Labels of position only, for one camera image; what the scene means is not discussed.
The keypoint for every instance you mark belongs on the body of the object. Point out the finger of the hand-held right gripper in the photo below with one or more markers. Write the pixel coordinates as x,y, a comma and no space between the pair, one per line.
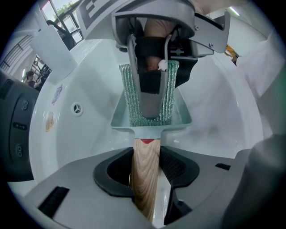
150,105
185,71

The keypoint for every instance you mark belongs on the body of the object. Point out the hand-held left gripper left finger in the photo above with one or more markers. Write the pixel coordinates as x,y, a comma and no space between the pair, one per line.
89,201

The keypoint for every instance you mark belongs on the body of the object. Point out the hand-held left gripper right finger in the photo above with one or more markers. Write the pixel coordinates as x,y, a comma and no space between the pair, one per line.
207,183

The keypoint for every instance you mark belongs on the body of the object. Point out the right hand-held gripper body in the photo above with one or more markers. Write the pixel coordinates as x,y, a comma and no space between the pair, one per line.
207,31

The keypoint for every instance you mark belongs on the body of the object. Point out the green scrubbing sponge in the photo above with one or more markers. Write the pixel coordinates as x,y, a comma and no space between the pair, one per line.
169,100

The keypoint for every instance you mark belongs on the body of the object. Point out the person's right hand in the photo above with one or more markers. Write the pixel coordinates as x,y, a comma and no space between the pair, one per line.
158,28

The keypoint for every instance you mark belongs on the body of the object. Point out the white ceramic sink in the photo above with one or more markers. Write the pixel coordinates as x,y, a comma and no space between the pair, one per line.
212,100

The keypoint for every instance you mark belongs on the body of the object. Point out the yellow shield sticker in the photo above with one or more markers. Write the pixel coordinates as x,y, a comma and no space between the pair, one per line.
49,121

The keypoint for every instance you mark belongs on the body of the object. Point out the blue white crest sticker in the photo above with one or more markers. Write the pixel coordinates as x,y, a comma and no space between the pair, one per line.
57,95

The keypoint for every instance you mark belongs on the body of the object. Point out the white curved faucet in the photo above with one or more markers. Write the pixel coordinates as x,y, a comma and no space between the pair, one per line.
53,53

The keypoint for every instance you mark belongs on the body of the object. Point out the dark framed window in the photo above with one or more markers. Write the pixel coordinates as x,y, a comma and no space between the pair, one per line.
67,24

